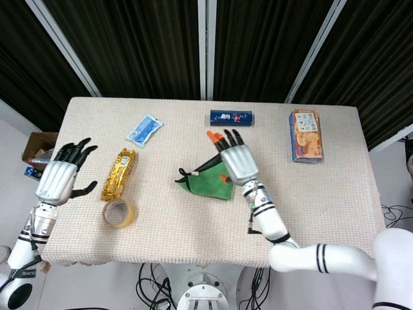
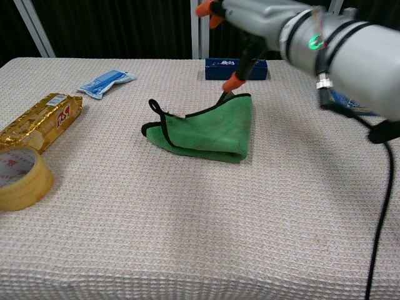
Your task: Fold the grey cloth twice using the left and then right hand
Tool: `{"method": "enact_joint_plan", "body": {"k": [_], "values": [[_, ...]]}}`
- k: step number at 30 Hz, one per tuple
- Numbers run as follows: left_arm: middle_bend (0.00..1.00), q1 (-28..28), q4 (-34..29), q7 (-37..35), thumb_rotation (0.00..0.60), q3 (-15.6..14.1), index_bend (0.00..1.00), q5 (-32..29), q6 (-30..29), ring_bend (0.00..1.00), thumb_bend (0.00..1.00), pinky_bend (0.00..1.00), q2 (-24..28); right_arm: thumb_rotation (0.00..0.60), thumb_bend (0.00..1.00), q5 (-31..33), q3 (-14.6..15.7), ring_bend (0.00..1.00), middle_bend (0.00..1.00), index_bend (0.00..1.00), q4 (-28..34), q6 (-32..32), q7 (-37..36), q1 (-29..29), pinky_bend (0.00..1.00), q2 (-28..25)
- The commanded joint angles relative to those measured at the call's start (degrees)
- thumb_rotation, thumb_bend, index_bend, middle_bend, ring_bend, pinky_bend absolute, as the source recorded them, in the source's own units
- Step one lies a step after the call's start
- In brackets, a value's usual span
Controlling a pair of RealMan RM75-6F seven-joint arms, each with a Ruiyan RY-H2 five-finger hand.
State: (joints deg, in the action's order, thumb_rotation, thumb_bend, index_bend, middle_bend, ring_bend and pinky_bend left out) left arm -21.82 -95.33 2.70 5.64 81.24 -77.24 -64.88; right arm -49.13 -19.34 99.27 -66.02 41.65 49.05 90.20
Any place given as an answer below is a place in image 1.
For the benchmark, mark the small blue printed box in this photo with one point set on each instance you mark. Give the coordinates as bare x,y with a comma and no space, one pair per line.
32,172

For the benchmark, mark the white metal frame post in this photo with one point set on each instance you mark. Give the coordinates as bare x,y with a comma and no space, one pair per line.
206,48
316,48
64,48

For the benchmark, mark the yellow clear tape roll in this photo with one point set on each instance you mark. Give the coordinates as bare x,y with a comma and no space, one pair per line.
127,219

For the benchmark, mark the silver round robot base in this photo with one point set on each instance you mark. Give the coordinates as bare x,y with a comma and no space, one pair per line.
201,297

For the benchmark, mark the brown cardboard box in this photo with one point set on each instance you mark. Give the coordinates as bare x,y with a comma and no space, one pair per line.
34,143

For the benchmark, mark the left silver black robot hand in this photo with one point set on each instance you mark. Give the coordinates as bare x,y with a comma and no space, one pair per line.
55,181

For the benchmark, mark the right silver orange-tipped robot hand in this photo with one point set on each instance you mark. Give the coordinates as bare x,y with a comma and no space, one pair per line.
238,161

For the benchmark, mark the blue orange cracker box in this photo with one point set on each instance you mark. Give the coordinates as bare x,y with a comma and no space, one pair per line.
306,139

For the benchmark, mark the black pleated curtain panel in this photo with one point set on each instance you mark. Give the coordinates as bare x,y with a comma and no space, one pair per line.
29,71
377,64
267,48
138,48

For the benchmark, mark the gold foil biscuit pack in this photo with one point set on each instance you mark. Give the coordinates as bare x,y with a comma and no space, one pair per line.
119,174

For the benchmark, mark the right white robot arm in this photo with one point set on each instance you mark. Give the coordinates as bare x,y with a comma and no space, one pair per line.
271,223

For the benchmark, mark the blue plastic pouch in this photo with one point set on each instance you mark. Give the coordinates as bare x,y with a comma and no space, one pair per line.
144,130

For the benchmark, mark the beige waffle tablecloth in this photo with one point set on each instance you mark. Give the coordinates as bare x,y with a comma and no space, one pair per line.
180,232

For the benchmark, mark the black and green cloth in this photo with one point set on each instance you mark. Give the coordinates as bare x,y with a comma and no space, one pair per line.
206,187

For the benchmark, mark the dark blue long box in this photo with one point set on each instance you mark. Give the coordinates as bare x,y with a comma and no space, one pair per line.
232,117

